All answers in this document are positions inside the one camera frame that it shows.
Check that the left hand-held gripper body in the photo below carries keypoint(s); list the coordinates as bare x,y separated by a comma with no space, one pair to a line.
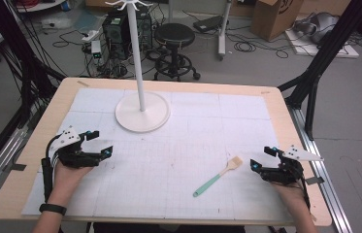
72,155

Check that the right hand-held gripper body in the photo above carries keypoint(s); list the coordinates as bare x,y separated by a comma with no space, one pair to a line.
282,171

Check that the white hook stand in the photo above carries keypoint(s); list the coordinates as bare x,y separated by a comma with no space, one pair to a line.
143,113

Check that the person's right hand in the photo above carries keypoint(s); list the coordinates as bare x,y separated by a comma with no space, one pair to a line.
290,195

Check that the person's left hand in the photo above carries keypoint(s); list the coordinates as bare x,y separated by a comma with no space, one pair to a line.
67,181

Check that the black tape strip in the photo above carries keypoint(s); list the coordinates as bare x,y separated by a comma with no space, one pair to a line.
15,167
315,180

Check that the beige tape strip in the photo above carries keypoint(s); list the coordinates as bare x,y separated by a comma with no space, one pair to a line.
83,83

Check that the black wristband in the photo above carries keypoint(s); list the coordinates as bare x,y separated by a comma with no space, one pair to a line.
52,208

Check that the white grid mat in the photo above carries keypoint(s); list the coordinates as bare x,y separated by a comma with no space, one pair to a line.
169,181

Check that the small white box device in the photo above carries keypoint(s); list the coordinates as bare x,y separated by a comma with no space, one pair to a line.
96,48

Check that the person's dark clothing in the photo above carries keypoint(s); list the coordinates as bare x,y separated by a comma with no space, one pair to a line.
169,228

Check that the white power strip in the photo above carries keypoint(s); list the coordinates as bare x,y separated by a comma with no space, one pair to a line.
91,35

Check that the black computer tower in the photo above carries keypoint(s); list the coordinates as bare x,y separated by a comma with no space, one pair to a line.
116,35
144,27

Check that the white flat board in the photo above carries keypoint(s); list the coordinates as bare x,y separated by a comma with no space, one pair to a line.
324,48

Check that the white metal stand leg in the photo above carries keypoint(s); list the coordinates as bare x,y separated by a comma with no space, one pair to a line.
222,35

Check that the black round stool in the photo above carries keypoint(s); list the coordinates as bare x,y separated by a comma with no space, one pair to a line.
174,35

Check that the brown cardboard box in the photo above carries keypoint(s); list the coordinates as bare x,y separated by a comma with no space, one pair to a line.
274,19

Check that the grey bulky device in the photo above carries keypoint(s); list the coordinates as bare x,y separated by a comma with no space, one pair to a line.
322,26

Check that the black flat laptop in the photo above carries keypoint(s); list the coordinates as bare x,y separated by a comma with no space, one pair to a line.
208,23

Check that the black metal frame strut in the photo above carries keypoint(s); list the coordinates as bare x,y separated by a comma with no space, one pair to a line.
16,42
327,48

